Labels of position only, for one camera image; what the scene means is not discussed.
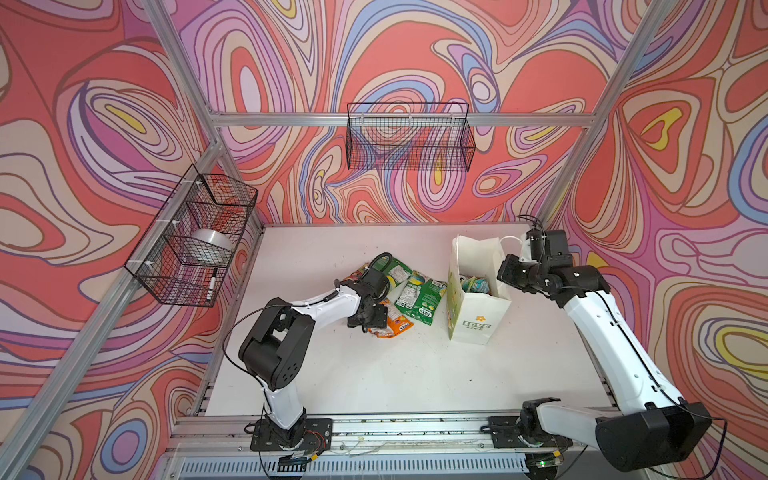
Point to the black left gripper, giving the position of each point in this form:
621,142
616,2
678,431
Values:
379,322

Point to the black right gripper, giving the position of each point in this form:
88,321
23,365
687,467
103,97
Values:
504,273

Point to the orange snack bag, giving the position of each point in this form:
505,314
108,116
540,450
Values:
396,323

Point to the green snack bag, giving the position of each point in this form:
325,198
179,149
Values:
421,297
395,270

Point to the white paper bag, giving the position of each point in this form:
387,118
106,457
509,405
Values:
473,318

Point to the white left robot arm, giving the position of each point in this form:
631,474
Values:
275,348

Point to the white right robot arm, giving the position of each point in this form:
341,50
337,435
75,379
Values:
653,423

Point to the teal snack bag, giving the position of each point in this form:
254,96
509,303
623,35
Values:
475,284

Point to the silver tape roll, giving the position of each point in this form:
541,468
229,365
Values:
214,238

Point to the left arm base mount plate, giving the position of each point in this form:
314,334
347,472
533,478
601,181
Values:
307,435

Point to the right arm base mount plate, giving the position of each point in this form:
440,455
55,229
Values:
505,432

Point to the aluminium frame post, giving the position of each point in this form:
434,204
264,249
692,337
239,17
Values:
651,22

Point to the black wire basket back wall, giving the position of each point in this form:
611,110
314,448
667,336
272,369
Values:
409,136

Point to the black wire basket wall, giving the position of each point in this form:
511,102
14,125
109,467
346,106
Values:
174,268
409,136

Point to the black wire basket left wall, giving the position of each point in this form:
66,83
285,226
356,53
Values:
174,268

